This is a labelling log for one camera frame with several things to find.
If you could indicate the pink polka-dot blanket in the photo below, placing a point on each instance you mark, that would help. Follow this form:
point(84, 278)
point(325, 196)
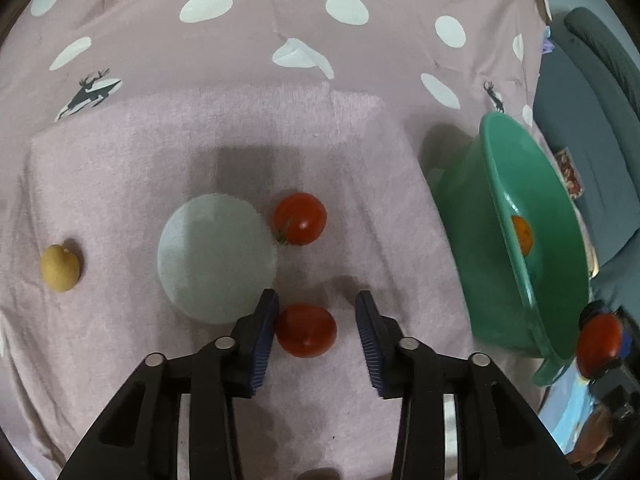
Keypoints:
point(150, 135)

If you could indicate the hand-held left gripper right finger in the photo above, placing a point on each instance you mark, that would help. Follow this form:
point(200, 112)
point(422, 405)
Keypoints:
point(370, 345)

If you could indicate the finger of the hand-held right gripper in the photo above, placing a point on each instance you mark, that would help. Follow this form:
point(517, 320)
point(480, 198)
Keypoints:
point(607, 385)
point(592, 309)

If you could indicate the orange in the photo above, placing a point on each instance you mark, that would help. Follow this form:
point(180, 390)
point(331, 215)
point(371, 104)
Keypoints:
point(522, 235)

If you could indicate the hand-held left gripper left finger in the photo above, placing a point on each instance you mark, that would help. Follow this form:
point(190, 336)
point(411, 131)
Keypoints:
point(264, 340)

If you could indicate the clear packet of dried petals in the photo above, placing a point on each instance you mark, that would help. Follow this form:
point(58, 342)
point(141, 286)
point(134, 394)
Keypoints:
point(570, 170)

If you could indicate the green plastic bowl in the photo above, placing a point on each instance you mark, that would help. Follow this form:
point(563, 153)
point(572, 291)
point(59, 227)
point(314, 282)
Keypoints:
point(545, 280)

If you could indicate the grey ribbed sofa cushion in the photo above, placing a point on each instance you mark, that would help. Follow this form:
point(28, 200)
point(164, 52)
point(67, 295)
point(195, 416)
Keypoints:
point(600, 135)

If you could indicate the light blue sheet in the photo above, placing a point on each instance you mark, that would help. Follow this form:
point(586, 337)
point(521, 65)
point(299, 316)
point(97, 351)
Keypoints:
point(562, 410)

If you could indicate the red tomato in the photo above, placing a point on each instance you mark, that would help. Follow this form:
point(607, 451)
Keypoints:
point(600, 342)
point(305, 330)
point(300, 219)

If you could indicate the person's right hand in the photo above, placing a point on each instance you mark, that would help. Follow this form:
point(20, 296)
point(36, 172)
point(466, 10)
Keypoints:
point(592, 437)

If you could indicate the purple and blue cloth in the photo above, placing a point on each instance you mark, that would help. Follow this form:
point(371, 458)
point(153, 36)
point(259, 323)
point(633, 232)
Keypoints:
point(547, 46)

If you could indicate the small yellow fruit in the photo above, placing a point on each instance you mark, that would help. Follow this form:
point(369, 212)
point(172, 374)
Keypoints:
point(60, 267)

